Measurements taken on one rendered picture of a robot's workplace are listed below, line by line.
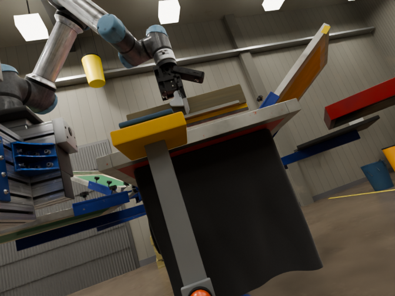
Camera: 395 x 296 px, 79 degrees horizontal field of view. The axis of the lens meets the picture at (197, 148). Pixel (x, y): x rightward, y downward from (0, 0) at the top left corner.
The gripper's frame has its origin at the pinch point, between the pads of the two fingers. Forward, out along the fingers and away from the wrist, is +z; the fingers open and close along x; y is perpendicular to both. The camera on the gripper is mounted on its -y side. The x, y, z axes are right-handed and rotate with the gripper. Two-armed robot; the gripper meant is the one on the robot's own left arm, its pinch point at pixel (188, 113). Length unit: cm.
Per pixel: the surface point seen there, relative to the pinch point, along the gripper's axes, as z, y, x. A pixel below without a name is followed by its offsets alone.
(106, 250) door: 57, 198, -453
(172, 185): 25.7, 10.7, 33.5
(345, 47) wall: -300, -623, -591
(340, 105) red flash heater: 1, -92, -51
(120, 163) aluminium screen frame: 13.9, 22.9, 14.3
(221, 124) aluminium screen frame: 11.6, -6.0, 14.3
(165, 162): 21.3, 10.8, 33.5
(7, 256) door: 9, 368, -426
